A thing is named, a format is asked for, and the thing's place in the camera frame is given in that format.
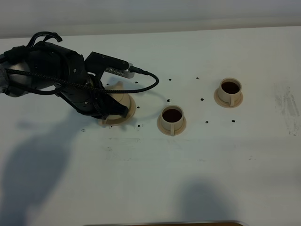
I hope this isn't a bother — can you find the beige far cup saucer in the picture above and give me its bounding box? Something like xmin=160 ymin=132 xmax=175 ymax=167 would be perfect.
xmin=214 ymin=90 xmax=243 ymax=108

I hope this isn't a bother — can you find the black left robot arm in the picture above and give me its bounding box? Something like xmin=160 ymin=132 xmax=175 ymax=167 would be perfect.
xmin=0 ymin=32 xmax=130 ymax=120

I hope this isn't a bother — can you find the beige teacup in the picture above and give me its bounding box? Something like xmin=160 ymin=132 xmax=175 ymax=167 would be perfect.
xmin=218 ymin=78 xmax=242 ymax=106
xmin=159 ymin=105 xmax=184 ymax=122

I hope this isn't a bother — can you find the beige near teacup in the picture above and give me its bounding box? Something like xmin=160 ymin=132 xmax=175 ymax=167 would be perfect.
xmin=159 ymin=105 xmax=184 ymax=122

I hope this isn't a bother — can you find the beige near cup saucer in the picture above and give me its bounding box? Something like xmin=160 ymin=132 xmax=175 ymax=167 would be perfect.
xmin=157 ymin=116 xmax=186 ymax=136

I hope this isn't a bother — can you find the beige cup saucer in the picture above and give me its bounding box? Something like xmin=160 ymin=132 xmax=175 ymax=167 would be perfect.
xmin=214 ymin=90 xmax=243 ymax=108
xmin=157 ymin=116 xmax=186 ymax=136

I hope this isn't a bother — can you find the beige far teacup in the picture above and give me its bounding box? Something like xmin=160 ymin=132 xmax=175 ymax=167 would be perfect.
xmin=218 ymin=78 xmax=242 ymax=106

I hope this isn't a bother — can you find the beige teapot saucer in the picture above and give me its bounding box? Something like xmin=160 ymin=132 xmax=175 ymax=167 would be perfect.
xmin=97 ymin=94 xmax=136 ymax=126

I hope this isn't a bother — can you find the beige teapot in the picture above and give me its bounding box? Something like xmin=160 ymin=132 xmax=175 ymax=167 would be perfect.
xmin=105 ymin=81 xmax=136 ymax=121

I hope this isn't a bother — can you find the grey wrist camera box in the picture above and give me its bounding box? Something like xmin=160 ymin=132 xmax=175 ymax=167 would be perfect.
xmin=85 ymin=52 xmax=135 ymax=79

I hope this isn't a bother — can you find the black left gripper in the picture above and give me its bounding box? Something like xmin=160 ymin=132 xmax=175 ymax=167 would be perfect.
xmin=60 ymin=53 xmax=128 ymax=119

